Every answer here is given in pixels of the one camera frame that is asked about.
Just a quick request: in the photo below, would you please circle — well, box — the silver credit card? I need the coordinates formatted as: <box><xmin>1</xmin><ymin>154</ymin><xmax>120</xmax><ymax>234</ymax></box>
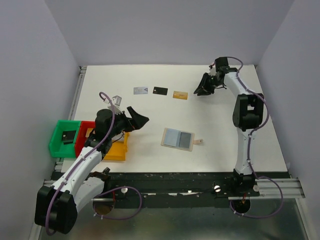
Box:
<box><xmin>133</xmin><ymin>86</ymin><xmax>149</xmax><ymax>95</ymax></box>

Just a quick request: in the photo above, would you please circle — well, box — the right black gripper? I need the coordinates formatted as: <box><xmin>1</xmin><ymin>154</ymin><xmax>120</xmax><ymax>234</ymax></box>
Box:
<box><xmin>192</xmin><ymin>72</ymin><xmax>221</xmax><ymax>97</ymax></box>

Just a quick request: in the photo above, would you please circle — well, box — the black item in green bin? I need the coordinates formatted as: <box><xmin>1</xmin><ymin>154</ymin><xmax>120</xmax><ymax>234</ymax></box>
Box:
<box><xmin>61</xmin><ymin>130</ymin><xmax>76</xmax><ymax>145</ymax></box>

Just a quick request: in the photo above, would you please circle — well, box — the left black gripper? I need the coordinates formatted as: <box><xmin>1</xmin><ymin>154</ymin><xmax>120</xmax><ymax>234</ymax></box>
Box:
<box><xmin>108</xmin><ymin>106</ymin><xmax>149</xmax><ymax>139</ymax></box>

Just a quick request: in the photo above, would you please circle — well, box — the red plastic bin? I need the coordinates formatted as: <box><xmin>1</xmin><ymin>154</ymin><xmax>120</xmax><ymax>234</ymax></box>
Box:
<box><xmin>74</xmin><ymin>121</ymin><xmax>96</xmax><ymax>158</ymax></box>

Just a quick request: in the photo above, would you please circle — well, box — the beige card holder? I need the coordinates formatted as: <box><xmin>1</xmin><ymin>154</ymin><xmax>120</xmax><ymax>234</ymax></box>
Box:
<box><xmin>161</xmin><ymin>128</ymin><xmax>203</xmax><ymax>152</ymax></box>

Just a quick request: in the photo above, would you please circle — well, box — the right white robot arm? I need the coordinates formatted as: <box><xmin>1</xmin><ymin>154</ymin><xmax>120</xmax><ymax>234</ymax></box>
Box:
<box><xmin>193</xmin><ymin>56</ymin><xmax>270</xmax><ymax>196</ymax></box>

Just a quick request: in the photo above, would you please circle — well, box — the yellow plastic bin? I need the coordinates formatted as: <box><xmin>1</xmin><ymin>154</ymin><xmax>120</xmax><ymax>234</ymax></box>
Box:
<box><xmin>103</xmin><ymin>132</ymin><xmax>130</xmax><ymax>161</ymax></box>

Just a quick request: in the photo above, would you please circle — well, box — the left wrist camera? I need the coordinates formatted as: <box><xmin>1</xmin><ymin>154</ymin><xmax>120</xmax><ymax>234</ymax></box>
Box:
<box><xmin>111</xmin><ymin>95</ymin><xmax>122</xmax><ymax>108</ymax></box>

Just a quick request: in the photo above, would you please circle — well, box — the aluminium side rail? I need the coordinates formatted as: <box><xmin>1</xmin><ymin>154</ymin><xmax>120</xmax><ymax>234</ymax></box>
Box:
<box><xmin>68</xmin><ymin>66</ymin><xmax>87</xmax><ymax>120</ymax></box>

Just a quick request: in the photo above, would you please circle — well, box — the black credit card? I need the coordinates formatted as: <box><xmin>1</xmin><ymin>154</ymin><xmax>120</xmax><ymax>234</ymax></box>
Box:
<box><xmin>152</xmin><ymin>86</ymin><xmax>168</xmax><ymax>96</ymax></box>

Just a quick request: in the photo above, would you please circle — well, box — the gold credit card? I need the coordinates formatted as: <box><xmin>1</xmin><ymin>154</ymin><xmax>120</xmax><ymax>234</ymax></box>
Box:
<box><xmin>172</xmin><ymin>91</ymin><xmax>188</xmax><ymax>100</ymax></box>

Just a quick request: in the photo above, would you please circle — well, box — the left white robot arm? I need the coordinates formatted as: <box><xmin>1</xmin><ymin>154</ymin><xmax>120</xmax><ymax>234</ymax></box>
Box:
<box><xmin>34</xmin><ymin>106</ymin><xmax>149</xmax><ymax>235</ymax></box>

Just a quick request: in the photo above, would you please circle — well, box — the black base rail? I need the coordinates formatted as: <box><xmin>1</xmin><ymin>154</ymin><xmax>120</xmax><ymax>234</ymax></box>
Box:
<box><xmin>90</xmin><ymin>171</ymin><xmax>260</xmax><ymax>209</ymax></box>

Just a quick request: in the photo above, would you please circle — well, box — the green plastic bin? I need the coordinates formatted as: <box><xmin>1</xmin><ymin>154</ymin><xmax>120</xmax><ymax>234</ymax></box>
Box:
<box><xmin>49</xmin><ymin>120</ymin><xmax>81</xmax><ymax>158</ymax></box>

